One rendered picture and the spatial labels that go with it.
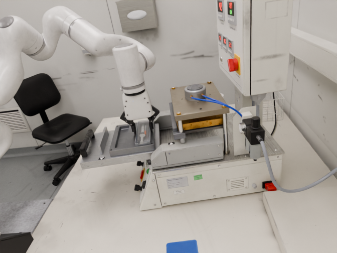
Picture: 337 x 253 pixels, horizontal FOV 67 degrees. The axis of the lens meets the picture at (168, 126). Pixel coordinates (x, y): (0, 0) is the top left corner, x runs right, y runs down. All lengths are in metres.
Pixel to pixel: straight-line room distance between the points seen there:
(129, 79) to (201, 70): 1.69
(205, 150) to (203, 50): 1.69
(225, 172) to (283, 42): 0.46
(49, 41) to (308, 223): 1.12
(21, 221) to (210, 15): 2.02
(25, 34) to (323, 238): 1.18
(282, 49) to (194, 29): 1.69
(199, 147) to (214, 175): 0.13
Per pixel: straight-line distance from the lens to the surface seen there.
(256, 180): 1.00
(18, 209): 1.31
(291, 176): 1.15
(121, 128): 1.10
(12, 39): 1.09
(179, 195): 0.98
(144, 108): 0.93
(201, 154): 0.88
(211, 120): 0.89
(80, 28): 1.02
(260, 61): 0.80
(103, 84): 2.69
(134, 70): 0.88
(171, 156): 0.88
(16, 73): 1.12
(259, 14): 0.77
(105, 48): 0.98
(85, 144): 1.01
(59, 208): 1.19
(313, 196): 1.01
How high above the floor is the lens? 1.47
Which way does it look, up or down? 28 degrees down
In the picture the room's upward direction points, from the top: 10 degrees counter-clockwise
